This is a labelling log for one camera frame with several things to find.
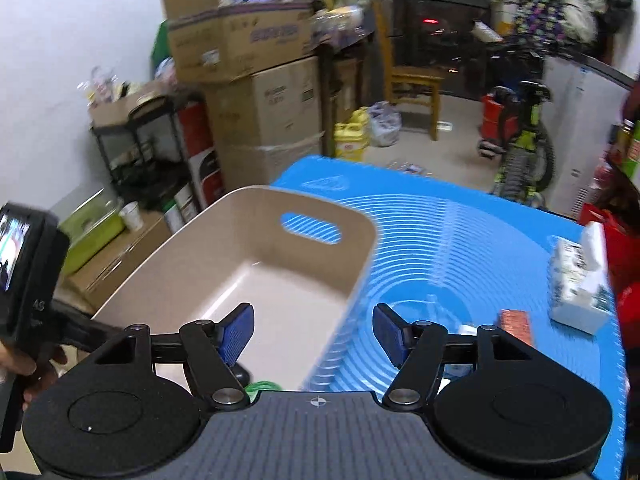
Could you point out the clear plastic bag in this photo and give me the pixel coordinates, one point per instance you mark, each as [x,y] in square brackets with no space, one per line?
[385,122]

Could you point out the large taped cardboard box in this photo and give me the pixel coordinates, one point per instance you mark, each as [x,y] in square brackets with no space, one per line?
[270,120]

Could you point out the patterned tissue box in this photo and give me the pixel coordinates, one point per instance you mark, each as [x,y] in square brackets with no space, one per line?
[575,305]

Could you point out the blue silicone mat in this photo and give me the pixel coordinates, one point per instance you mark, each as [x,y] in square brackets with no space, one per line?
[450,240]

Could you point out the white paper cup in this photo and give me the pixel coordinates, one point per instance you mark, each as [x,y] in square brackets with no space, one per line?
[131,216]

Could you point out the small brown patterned box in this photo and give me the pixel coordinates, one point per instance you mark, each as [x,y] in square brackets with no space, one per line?
[515,325]

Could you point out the small green bottle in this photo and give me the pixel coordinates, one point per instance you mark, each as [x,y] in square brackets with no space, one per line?
[265,386]

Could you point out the wooden chair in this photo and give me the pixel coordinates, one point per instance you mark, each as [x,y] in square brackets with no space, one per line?
[410,77]

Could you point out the green and black bicycle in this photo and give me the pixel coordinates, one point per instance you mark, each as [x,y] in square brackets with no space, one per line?
[520,160]

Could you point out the dark wooden table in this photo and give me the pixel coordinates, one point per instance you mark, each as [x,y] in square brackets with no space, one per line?
[350,75]

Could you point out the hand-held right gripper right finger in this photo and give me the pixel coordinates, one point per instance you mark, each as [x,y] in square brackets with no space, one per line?
[389,335]

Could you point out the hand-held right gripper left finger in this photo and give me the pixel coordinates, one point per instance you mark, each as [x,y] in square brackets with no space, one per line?
[236,334]

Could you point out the red and white box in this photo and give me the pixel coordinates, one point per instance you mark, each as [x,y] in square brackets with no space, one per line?
[205,160]

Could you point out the green plastic container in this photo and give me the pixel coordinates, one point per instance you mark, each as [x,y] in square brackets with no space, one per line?
[92,237]

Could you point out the cardboard box of clutter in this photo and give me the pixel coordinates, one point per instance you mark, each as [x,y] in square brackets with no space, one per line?
[115,107]

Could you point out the floral cloth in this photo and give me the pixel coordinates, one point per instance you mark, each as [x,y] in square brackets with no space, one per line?
[540,10]

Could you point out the person's left hand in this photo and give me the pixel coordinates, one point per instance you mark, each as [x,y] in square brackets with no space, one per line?
[40,382]

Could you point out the yellow plastic jug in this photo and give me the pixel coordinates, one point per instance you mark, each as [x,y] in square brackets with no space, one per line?
[350,140]

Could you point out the black shelving cart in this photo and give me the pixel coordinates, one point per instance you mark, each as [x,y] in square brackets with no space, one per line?
[145,160]

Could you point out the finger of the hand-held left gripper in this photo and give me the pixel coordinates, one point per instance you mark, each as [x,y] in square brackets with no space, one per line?
[242,375]

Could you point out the pile of plastic bags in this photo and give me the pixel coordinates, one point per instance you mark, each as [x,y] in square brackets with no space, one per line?
[345,5]

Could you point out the green bag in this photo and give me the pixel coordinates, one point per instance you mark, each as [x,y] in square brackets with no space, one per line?
[161,45]

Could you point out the open cardboard box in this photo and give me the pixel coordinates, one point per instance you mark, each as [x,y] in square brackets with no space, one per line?
[235,35]

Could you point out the red bag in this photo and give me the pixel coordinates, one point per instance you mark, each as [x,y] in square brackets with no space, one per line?
[625,270]

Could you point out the flat printed cardboard box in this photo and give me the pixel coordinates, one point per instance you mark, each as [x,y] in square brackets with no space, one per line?
[120,265]

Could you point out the beige plastic basket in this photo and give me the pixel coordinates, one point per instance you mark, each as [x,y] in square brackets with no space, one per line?
[280,280]

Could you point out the white chest freezer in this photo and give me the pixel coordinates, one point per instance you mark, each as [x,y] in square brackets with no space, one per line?
[580,125]

